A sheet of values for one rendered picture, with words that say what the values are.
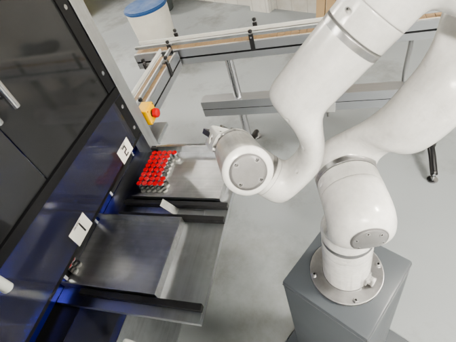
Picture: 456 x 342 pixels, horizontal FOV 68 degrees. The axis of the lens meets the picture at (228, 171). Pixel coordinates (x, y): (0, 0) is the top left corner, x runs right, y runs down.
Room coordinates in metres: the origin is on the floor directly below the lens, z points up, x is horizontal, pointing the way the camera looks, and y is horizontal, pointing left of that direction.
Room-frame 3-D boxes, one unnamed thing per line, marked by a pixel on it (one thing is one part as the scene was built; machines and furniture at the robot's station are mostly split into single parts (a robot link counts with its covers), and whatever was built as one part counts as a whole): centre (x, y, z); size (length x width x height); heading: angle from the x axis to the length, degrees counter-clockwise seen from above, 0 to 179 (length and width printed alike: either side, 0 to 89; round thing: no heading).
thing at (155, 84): (1.57, 0.26, 0.92); 0.69 x 0.15 x 0.16; 154
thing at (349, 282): (0.39, -0.22, 0.95); 0.19 x 0.19 x 0.18
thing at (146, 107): (1.25, 0.25, 0.99); 0.08 x 0.07 x 0.07; 64
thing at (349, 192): (0.35, -0.21, 1.16); 0.19 x 0.12 x 0.24; 168
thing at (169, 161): (0.96, 0.23, 0.90); 0.18 x 0.02 x 0.05; 154
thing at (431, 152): (1.31, -1.25, 0.07); 0.50 x 0.08 x 0.14; 154
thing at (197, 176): (0.93, 0.15, 0.90); 0.34 x 0.26 x 0.04; 64
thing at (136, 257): (0.67, 0.40, 0.90); 0.34 x 0.26 x 0.04; 64
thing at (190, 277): (0.79, 0.27, 0.87); 0.70 x 0.48 x 0.02; 154
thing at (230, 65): (1.81, -0.22, 0.46); 0.09 x 0.09 x 0.77; 64
